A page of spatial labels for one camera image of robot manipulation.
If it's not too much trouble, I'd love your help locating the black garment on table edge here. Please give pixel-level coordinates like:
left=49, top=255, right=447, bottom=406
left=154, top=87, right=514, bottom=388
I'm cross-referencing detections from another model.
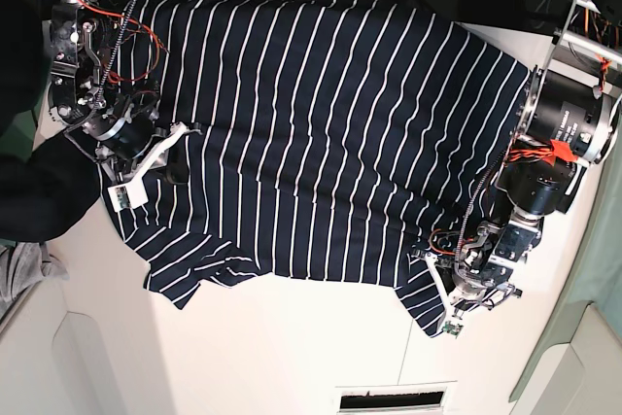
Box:
left=0, top=0, right=101, bottom=244

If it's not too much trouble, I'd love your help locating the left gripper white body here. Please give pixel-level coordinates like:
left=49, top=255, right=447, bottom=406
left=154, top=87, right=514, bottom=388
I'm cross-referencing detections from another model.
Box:
left=423, top=252, right=481, bottom=318

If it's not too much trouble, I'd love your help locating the white slotted vent frame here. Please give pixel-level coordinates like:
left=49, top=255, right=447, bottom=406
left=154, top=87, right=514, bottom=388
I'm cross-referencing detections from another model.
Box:
left=335, top=381, right=456, bottom=415

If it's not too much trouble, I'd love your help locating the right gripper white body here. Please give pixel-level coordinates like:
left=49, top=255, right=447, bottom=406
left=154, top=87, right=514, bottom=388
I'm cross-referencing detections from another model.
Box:
left=119, top=122, right=202, bottom=184

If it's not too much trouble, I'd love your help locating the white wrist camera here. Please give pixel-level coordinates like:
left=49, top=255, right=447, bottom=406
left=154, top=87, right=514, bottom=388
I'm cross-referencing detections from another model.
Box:
left=442, top=320, right=464, bottom=337
left=108, top=180, right=148, bottom=213

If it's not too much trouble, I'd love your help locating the navy white striped t-shirt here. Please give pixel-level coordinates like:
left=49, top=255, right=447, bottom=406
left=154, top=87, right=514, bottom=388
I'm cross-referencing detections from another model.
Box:
left=112, top=0, right=530, bottom=336

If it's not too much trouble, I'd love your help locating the grey cloth at left edge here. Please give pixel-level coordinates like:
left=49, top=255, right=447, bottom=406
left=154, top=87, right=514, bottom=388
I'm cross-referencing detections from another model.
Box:
left=1, top=243, right=69, bottom=317

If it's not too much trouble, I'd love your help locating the green board at left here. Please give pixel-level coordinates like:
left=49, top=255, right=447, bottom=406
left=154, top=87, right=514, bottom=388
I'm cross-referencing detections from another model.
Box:
left=1, top=109, right=38, bottom=160

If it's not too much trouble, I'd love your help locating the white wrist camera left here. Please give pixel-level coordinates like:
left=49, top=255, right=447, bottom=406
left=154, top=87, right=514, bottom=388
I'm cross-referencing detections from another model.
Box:
left=442, top=320, right=464, bottom=337

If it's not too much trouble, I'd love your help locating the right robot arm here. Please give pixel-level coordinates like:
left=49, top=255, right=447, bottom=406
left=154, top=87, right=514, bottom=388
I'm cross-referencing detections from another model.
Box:
left=48, top=0, right=190, bottom=186

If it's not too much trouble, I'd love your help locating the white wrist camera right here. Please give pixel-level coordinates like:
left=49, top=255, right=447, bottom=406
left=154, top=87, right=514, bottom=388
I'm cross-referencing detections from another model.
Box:
left=108, top=180, right=148, bottom=213

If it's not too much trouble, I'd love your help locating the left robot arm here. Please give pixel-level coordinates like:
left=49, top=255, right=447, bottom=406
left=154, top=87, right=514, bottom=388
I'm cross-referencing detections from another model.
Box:
left=416, top=0, right=621, bottom=334

